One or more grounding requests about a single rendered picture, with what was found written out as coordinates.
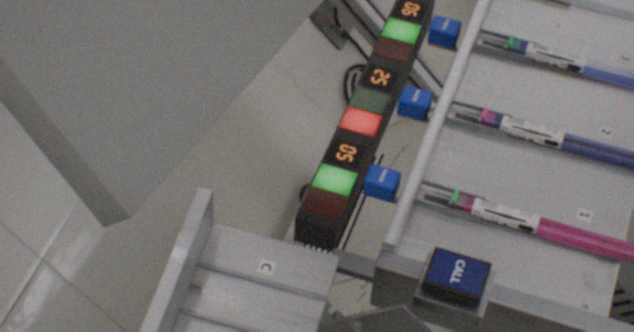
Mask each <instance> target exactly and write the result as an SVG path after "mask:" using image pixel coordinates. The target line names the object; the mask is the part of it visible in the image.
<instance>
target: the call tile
mask: <svg viewBox="0 0 634 332"><path fill-rule="evenodd" d="M438 249H440V250H443V251H446V252H449V253H452V254H456V255H459V256H462V257H467V258H470V259H475V260H478V261H481V262H485V263H488V264H489V265H488V268H487V272H486V274H485V277H484V280H483V283H482V286H481V291H480V294H479V296H477V295H474V294H470V293H467V292H464V290H458V289H455V288H452V287H449V286H445V285H443V284H440V283H436V282H433V281H430V280H427V278H428V275H429V272H430V270H431V267H432V264H433V261H434V258H435V256H436V254H437V251H438ZM491 268H492V263H491V262H488V261H485V260H482V259H478V258H474V257H468V256H465V255H463V254H459V253H456V252H453V251H449V250H446V249H443V248H440V247H437V246H436V247H435V249H434V251H433V254H432V257H431V260H430V262H429V264H428V267H427V270H426V273H425V277H424V280H423V285H422V289H423V290H426V291H431V292H434V293H438V295H440V296H443V297H446V298H450V299H453V300H456V301H459V302H462V303H465V304H468V305H472V306H476V307H480V304H481V301H482V297H483V294H484V291H485V288H486V285H487V281H488V278H489V275H490V272H491Z"/></svg>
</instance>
